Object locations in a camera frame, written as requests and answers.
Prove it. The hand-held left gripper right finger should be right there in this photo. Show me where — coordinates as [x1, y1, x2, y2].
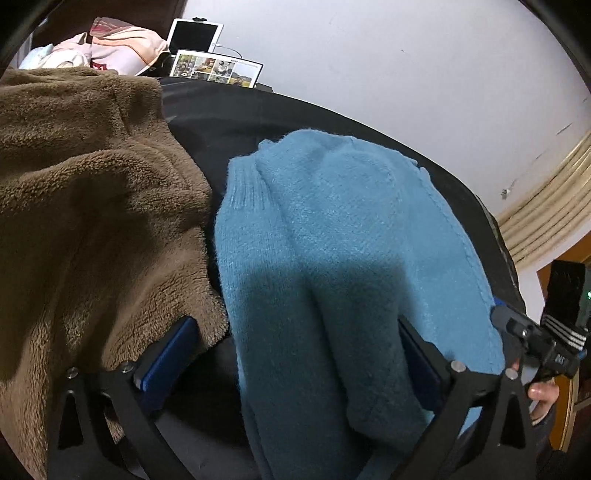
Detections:
[397, 315, 552, 480]

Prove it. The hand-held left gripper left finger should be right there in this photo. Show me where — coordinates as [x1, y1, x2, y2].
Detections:
[46, 315, 201, 480]

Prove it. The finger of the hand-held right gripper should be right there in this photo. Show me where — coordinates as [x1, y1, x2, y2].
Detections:
[489, 298, 544, 345]

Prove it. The blue knit sweater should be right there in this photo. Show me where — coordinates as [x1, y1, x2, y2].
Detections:
[215, 129, 506, 480]

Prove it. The brown fleece garment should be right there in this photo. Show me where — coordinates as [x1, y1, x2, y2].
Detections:
[0, 66, 232, 480]

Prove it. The person's right forearm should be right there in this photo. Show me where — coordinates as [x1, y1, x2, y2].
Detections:
[531, 406, 585, 480]

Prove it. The pile of pink clothes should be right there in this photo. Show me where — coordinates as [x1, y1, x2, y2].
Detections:
[18, 17, 171, 77]

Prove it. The person's right hand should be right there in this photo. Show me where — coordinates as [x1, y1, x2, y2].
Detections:
[529, 383, 560, 423]

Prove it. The beige curtain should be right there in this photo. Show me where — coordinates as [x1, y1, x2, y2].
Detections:
[494, 129, 591, 266]

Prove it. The black blanket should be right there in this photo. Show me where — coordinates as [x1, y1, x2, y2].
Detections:
[152, 76, 529, 480]

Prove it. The white tablet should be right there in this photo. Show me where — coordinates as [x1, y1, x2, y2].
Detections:
[166, 18, 225, 56]

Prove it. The dark wooden headboard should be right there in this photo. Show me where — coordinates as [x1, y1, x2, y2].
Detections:
[32, 0, 188, 47]

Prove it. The brown wooden window frame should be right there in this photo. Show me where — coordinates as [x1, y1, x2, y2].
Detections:
[536, 240, 591, 453]

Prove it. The white photo frame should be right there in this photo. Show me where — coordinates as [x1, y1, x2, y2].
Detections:
[170, 48, 265, 88]

